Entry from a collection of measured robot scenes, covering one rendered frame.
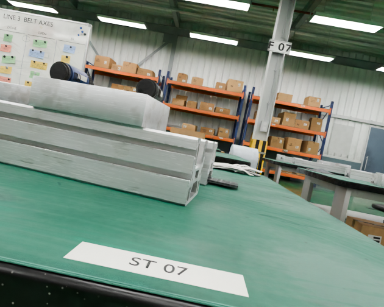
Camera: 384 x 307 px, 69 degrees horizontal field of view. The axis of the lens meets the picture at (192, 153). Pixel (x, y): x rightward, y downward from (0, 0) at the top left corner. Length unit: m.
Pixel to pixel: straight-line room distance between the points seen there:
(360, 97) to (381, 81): 0.93
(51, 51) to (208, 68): 8.07
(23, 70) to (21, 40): 0.35
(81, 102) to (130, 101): 0.07
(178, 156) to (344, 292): 0.21
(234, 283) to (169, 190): 0.18
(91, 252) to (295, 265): 0.15
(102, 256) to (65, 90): 0.26
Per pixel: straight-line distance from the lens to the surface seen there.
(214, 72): 11.24
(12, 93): 0.71
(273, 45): 6.47
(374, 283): 0.28
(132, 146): 0.36
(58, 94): 0.41
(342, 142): 12.09
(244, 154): 4.05
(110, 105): 0.37
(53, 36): 3.93
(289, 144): 10.45
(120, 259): 0.19
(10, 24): 4.23
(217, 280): 0.19
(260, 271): 0.22
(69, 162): 0.40
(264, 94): 6.35
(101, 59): 11.07
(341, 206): 2.27
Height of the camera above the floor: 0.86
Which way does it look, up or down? 3 degrees down
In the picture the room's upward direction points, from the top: 11 degrees clockwise
